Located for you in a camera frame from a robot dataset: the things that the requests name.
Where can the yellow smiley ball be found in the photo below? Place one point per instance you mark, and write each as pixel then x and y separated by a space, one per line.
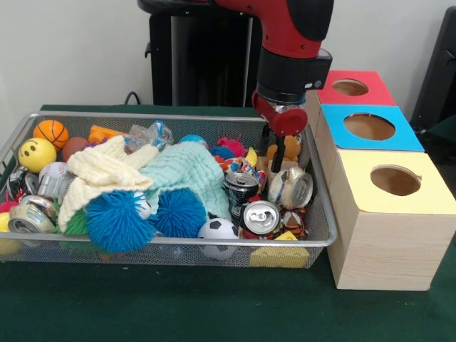
pixel 36 155

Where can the crushed red soda can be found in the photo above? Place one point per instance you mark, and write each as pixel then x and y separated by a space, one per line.
pixel 261 217

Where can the black upright panel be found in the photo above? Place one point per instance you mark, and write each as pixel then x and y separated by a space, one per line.
pixel 438 71

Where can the blue spiky ball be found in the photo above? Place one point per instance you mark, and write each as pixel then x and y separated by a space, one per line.
pixel 180 215

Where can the mint knitted cloth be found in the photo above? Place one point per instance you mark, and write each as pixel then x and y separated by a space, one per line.
pixel 192 174

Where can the cream knitted cloth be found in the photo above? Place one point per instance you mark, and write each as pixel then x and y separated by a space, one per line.
pixel 99 171

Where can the orange toy basketball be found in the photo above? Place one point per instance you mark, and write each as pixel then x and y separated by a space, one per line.
pixel 51 133

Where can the brown teddy bear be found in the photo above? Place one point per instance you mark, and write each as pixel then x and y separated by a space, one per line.
pixel 292 147

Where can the wooden box with three holes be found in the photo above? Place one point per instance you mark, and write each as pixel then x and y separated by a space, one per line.
pixel 384 256

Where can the metal mesh bin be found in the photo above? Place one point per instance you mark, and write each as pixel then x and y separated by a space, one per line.
pixel 213 254

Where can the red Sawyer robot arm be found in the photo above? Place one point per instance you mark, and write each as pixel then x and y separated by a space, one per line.
pixel 285 32

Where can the red patterned cloth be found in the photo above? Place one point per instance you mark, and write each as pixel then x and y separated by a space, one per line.
pixel 237 164

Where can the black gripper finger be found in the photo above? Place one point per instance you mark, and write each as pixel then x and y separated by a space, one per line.
pixel 265 140
pixel 278 155

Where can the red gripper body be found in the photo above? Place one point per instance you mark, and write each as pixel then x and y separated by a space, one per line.
pixel 285 121

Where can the dark green table cloth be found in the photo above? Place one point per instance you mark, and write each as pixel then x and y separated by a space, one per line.
pixel 441 142
pixel 213 306

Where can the crushed silver soda can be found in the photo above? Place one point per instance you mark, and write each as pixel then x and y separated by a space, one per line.
pixel 292 189

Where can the blue fuzzy ball with eye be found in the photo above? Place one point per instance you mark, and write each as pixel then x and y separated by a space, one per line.
pixel 117 221

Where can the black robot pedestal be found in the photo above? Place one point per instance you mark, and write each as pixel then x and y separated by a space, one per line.
pixel 192 53

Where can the black and white soccer ball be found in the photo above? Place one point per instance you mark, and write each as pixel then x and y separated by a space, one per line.
pixel 218 228

